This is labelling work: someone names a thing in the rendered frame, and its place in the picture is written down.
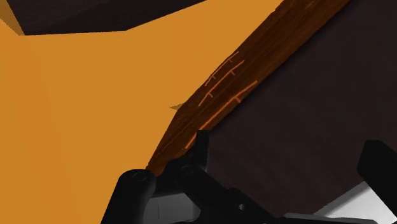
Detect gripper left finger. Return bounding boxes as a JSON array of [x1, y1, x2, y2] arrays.
[[101, 129, 280, 224]]

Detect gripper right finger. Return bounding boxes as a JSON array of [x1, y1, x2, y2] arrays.
[[356, 139, 397, 216]]

